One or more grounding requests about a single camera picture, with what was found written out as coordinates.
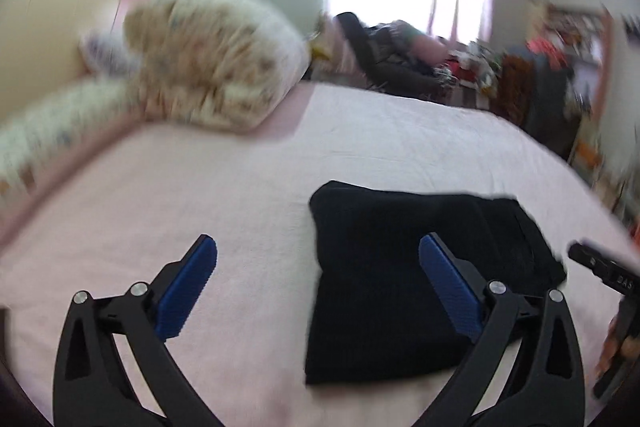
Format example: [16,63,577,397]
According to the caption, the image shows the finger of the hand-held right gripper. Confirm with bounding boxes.
[568,241,640,295]

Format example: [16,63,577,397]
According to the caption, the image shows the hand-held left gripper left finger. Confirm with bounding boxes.
[52,234,219,427]

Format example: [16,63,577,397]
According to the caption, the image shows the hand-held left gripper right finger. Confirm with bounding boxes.
[415,233,586,427]

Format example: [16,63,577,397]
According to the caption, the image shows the black pants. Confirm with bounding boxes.
[305,180,568,386]

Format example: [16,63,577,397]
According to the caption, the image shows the person's right hand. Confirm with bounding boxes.
[596,314,624,379]

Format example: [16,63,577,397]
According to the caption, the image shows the pink bed sheet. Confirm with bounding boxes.
[0,82,640,427]

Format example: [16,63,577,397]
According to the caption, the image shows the hanging dark clothes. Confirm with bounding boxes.
[492,49,578,160]

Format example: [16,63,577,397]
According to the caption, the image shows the long floral pillow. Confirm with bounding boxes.
[0,79,146,198]

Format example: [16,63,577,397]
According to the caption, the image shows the floral patterned pillow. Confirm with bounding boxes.
[122,0,311,130]

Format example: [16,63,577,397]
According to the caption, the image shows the chair piled with dark clothes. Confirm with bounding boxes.
[332,12,451,100]

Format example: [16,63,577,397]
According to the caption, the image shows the cluttered wooden shelf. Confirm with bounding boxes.
[525,0,618,118]

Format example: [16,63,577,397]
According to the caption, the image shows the small printed cloth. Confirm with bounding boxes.
[80,29,143,75]

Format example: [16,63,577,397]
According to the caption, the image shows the cream headboard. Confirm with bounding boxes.
[0,0,131,128]

